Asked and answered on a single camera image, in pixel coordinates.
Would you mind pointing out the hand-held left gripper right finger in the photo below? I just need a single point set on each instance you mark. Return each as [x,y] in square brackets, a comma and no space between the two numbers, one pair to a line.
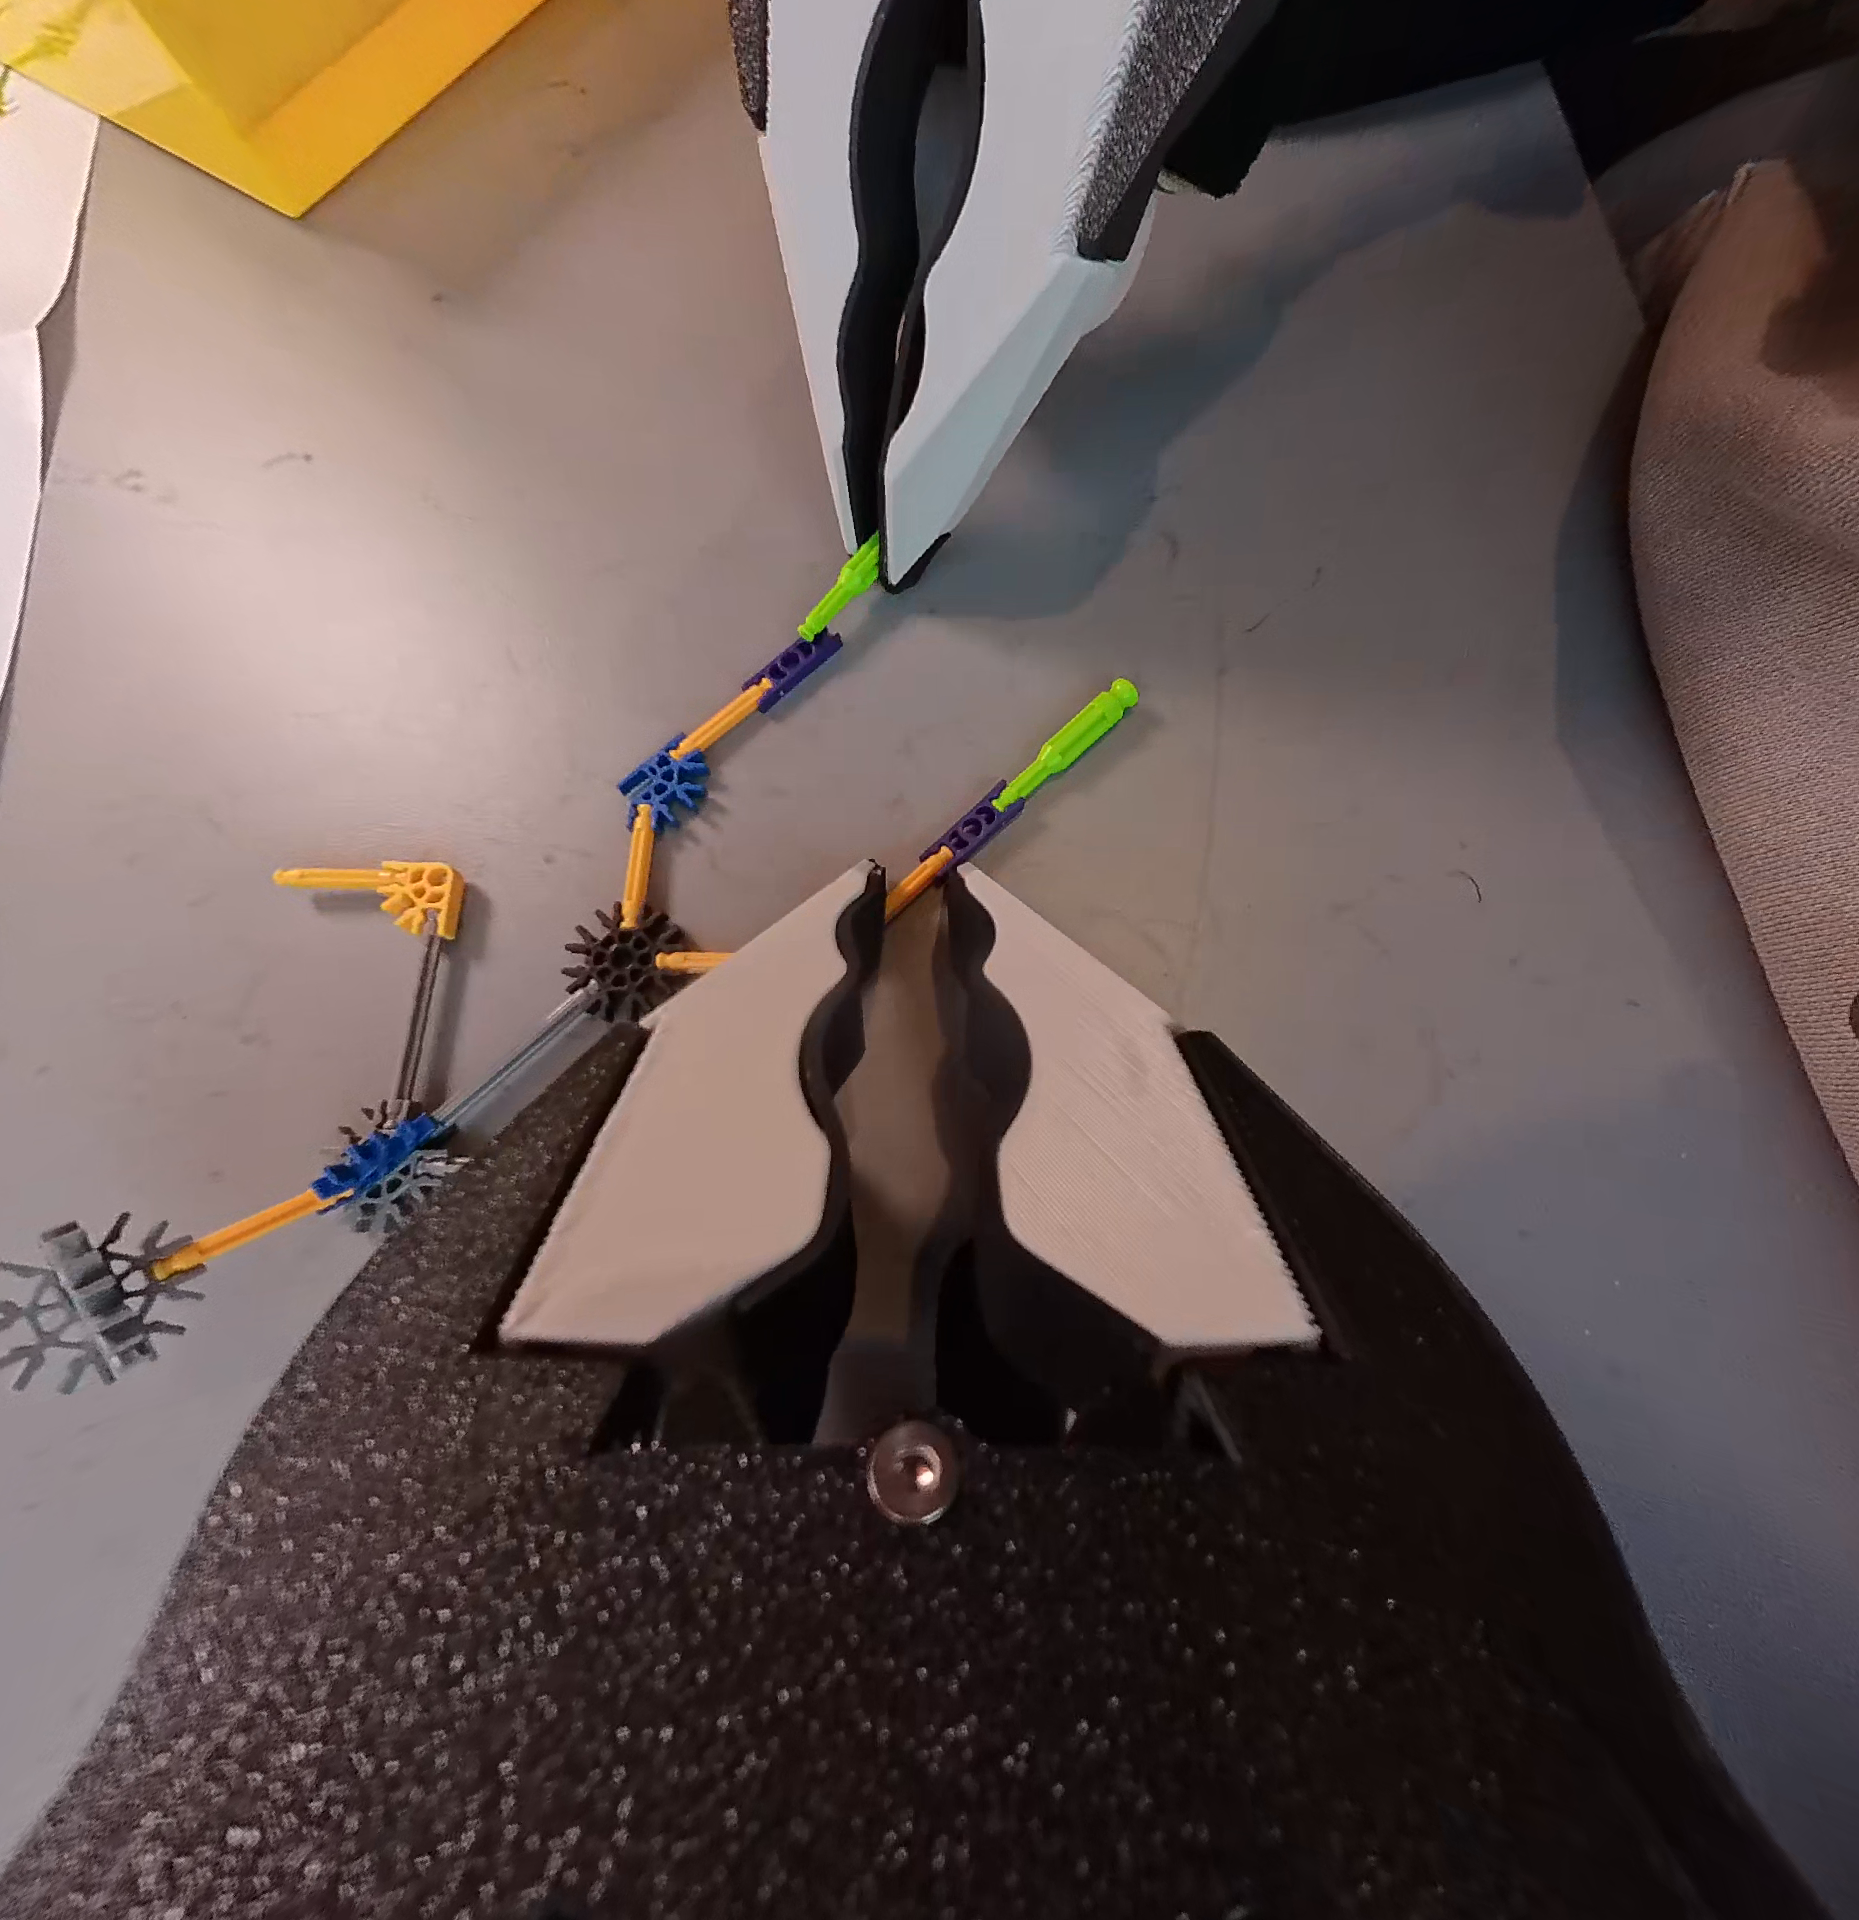
[1137,1187]

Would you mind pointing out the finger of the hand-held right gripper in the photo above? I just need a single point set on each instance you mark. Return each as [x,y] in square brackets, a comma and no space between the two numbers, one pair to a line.
[808,227]
[1019,227]

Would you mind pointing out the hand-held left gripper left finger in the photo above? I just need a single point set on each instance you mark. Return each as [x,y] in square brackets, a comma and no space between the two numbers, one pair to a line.
[673,1187]

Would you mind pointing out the multicolour rod and connector assembly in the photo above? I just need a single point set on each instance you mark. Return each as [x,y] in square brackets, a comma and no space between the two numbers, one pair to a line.
[623,968]

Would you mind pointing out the light green toy rod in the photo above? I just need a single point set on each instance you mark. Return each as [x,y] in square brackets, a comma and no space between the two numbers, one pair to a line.
[1071,737]
[838,594]

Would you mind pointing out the grey connector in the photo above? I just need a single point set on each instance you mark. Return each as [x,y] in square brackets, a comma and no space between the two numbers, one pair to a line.
[236,1233]

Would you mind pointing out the yellow toy rod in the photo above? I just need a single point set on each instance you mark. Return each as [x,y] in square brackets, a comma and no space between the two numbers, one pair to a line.
[329,879]

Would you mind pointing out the yellow plastic bin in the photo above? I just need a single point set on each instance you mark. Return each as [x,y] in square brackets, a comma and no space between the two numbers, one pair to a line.
[269,92]

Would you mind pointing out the person's torso in beige sweater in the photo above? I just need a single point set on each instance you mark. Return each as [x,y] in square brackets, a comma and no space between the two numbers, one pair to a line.
[1768,600]

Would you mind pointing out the white toy instruction sheet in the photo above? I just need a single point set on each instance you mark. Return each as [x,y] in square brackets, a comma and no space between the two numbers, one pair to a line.
[7,450]

